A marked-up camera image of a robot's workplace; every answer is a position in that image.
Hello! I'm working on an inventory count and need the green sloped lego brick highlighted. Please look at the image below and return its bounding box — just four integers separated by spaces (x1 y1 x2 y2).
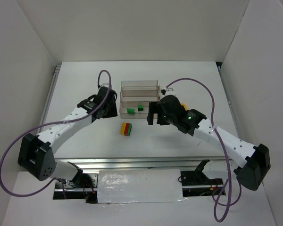
126 108 135 115

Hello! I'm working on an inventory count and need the green long lego brick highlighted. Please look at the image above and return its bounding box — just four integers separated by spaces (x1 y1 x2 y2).
127 123 132 136

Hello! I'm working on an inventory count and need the red long lego brick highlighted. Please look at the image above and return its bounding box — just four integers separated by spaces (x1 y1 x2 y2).
124 123 131 136

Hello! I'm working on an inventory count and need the yellow long lego brick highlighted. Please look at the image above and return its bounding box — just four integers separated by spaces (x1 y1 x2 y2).
120 122 126 135

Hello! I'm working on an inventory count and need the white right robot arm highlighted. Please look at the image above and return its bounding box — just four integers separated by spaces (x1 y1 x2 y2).
147 95 271 191

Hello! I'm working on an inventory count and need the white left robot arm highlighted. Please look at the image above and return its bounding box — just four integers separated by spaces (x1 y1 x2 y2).
17 86 117 188

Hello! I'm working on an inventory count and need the clear near container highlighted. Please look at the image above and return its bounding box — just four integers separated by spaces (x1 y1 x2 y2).
119 102 149 119

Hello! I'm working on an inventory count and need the clear container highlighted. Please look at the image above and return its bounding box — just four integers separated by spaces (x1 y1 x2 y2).
121 80 158 91
119 102 149 119
120 91 159 102

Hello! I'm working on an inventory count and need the clear middle container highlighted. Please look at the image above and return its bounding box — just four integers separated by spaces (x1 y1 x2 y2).
120 91 159 102

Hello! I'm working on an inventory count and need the clear far container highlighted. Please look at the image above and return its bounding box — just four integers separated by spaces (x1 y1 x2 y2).
121 80 158 91

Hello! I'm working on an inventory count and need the white taped cover panel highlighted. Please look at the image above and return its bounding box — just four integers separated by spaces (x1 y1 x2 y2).
97 169 183 204

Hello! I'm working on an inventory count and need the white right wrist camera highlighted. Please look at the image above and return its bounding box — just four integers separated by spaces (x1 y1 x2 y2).
160 87 174 95

